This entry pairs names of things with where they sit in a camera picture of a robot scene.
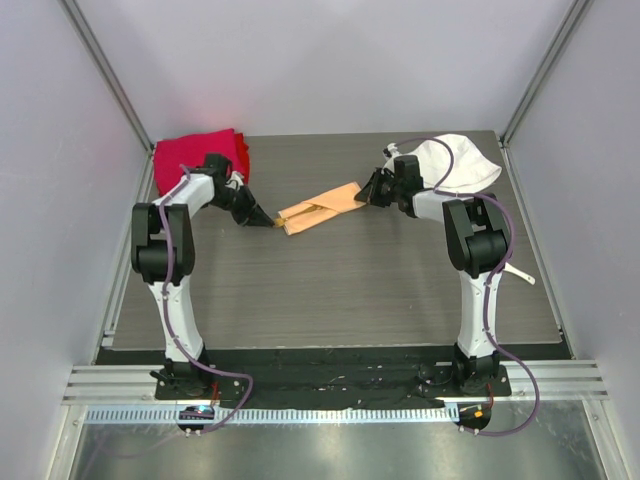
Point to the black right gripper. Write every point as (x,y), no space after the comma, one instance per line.
(370,190)

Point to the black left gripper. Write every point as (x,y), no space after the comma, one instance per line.
(251,214)

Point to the gold fork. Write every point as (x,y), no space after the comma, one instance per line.
(281,221)

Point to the beige satin napkin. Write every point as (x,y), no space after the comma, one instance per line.
(333,203)

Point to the white ceramic spoon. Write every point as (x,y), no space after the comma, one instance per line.
(519,273)

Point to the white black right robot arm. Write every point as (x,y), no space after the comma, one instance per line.
(478,243)

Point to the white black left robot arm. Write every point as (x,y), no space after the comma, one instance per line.
(163,249)

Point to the white bucket hat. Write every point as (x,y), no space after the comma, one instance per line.
(472,172)

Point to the red folded cloth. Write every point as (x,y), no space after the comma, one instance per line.
(190,151)

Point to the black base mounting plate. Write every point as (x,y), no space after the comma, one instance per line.
(243,363)

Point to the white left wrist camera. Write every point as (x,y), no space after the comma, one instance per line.
(235,181)

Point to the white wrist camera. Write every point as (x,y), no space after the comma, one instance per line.
(235,181)
(391,151)

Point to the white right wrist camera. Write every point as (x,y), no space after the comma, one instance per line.
(391,151)

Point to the white slotted cable duct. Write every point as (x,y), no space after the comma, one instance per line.
(200,414)

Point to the aluminium frame rail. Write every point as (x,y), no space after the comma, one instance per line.
(350,386)

